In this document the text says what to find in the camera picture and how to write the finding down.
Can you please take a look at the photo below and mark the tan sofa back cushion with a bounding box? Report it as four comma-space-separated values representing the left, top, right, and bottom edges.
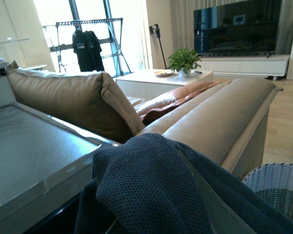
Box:
5, 61, 145, 143

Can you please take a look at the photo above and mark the black hanging t-shirt right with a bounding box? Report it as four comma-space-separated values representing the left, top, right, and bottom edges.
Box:
84, 31, 105, 71

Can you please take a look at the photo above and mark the black hanging t-shirt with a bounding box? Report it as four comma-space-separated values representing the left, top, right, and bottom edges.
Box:
72, 30, 93, 72
84, 31, 105, 71

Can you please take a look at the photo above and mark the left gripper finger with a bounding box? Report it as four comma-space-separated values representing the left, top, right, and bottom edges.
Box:
105, 148, 257, 234

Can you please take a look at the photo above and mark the white coffee table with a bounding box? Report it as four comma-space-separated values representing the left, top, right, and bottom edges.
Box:
114, 69, 213, 99

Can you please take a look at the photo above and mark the brown leather seat cushion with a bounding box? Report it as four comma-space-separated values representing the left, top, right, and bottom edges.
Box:
127, 81, 221, 126

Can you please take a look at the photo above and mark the large flat television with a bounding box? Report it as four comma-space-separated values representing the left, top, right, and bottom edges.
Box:
193, 0, 282, 57

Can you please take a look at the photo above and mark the white tv console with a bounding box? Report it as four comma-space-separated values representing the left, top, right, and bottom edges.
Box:
201, 55, 290, 79

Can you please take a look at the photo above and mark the cordless stick vacuum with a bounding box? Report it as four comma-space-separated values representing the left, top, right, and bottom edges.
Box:
148, 24, 167, 69

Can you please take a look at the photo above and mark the tan leather sofa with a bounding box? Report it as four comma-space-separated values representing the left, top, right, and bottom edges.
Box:
5, 60, 284, 181

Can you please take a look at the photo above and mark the white desk lamp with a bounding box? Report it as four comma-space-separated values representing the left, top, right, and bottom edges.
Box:
0, 37, 30, 61

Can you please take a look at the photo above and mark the grey front-load washing machine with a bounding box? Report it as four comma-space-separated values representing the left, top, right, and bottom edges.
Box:
0, 60, 122, 234

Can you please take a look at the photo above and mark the dark navy mesh garment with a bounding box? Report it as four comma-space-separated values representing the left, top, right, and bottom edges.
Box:
74, 134, 293, 234

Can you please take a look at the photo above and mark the white wicker laundry basket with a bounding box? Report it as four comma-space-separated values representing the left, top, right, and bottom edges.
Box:
242, 163, 293, 222

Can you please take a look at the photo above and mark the green potted plant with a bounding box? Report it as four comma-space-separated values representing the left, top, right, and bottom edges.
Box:
168, 48, 201, 78

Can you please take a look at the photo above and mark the shallow plate on table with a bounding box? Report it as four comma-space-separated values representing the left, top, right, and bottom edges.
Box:
154, 70, 174, 78

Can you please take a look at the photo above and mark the black hanging t-shirt left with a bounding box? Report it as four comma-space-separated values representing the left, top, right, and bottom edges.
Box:
72, 30, 93, 72

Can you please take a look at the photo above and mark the metal clothes drying rack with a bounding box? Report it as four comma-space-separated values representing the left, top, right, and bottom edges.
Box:
43, 18, 132, 77

